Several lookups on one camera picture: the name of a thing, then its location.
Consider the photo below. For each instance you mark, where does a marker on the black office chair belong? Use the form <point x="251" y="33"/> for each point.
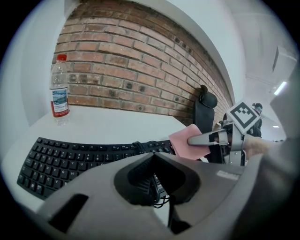
<point x="204" y="114"/>

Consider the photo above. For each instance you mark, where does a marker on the white ceiling box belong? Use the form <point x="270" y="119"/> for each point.
<point x="284" y="59"/>

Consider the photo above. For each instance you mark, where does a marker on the ceiling light strip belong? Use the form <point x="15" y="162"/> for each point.
<point x="280" y="87"/>

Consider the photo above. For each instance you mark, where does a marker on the clear plastic water bottle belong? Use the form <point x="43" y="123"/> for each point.
<point x="59" y="93"/>

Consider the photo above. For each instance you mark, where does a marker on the pink cloth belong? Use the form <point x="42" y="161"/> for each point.
<point x="180" y="144"/>

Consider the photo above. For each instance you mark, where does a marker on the person's right forearm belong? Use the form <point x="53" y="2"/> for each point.
<point x="260" y="146"/>

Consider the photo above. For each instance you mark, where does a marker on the black keyboard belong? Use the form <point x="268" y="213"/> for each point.
<point x="54" y="161"/>

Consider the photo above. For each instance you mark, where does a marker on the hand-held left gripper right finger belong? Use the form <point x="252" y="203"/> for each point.
<point x="218" y="194"/>

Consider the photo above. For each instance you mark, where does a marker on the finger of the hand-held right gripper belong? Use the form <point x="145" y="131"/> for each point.
<point x="204" y="139"/>

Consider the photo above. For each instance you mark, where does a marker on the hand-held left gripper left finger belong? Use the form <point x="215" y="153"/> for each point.
<point x="100" y="211"/>

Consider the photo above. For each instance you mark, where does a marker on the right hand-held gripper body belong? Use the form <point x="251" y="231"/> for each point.
<point x="236" y="140"/>

